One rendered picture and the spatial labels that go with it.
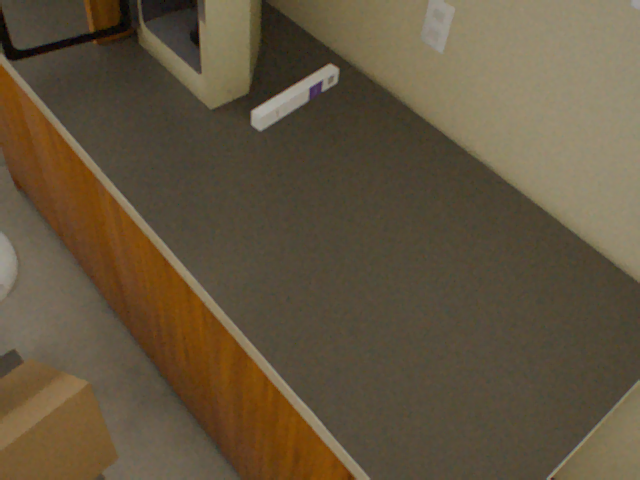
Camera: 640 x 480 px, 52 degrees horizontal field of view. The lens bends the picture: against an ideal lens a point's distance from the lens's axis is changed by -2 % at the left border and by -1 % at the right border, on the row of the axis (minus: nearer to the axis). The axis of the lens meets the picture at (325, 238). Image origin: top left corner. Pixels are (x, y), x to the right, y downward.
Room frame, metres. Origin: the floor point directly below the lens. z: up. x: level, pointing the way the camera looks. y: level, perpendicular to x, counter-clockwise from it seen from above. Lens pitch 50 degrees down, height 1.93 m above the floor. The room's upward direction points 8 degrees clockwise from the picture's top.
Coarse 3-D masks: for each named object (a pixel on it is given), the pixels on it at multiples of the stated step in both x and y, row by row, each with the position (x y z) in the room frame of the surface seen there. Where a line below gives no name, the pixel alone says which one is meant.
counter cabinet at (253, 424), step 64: (0, 64) 1.40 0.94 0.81; (0, 128) 1.59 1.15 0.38; (64, 192) 1.23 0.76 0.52; (128, 256) 0.97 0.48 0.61; (128, 320) 1.05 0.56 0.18; (192, 320) 0.77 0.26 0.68; (192, 384) 0.80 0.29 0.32; (256, 384) 0.61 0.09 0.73; (256, 448) 0.61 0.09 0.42; (320, 448) 0.48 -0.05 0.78
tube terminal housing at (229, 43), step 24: (216, 0) 1.20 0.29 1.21; (240, 0) 1.24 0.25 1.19; (216, 24) 1.20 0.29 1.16; (240, 24) 1.24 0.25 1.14; (168, 48) 1.29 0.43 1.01; (216, 48) 1.19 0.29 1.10; (240, 48) 1.24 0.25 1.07; (192, 72) 1.22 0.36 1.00; (216, 72) 1.19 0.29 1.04; (240, 72) 1.24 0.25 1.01; (216, 96) 1.19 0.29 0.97; (240, 96) 1.24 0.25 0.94
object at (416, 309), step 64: (64, 64) 1.27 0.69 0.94; (128, 64) 1.30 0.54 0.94; (256, 64) 1.38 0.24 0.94; (320, 64) 1.42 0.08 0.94; (64, 128) 1.05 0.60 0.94; (128, 128) 1.08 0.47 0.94; (192, 128) 1.11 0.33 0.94; (256, 128) 1.14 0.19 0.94; (320, 128) 1.17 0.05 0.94; (384, 128) 1.20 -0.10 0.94; (128, 192) 0.89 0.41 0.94; (192, 192) 0.91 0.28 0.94; (256, 192) 0.94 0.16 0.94; (320, 192) 0.97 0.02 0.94; (384, 192) 1.00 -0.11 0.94; (448, 192) 1.02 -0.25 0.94; (512, 192) 1.05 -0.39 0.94; (192, 256) 0.75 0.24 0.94; (256, 256) 0.77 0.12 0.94; (320, 256) 0.80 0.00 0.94; (384, 256) 0.82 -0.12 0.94; (448, 256) 0.84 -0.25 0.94; (512, 256) 0.87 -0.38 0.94; (576, 256) 0.89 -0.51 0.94; (256, 320) 0.63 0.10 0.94; (320, 320) 0.65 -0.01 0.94; (384, 320) 0.67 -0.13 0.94; (448, 320) 0.69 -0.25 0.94; (512, 320) 0.71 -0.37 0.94; (576, 320) 0.73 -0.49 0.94; (320, 384) 0.53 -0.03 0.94; (384, 384) 0.54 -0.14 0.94; (448, 384) 0.56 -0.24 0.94; (512, 384) 0.58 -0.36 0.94; (576, 384) 0.60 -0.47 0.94; (384, 448) 0.43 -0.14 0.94; (448, 448) 0.45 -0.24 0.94; (512, 448) 0.46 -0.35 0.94; (576, 448) 0.48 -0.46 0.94
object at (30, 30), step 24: (0, 0) 1.20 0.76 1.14; (24, 0) 1.23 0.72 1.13; (48, 0) 1.26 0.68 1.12; (72, 0) 1.29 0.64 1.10; (96, 0) 1.33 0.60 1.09; (24, 24) 1.22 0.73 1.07; (48, 24) 1.25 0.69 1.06; (72, 24) 1.28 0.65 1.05; (96, 24) 1.32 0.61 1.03; (24, 48) 1.21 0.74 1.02
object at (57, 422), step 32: (0, 384) 0.42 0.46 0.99; (32, 384) 0.39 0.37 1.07; (64, 384) 0.36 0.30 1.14; (0, 416) 0.32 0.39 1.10; (32, 416) 0.31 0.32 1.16; (64, 416) 0.32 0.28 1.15; (96, 416) 0.35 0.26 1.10; (0, 448) 0.26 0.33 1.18; (32, 448) 0.28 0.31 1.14; (64, 448) 0.30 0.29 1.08; (96, 448) 0.33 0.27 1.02
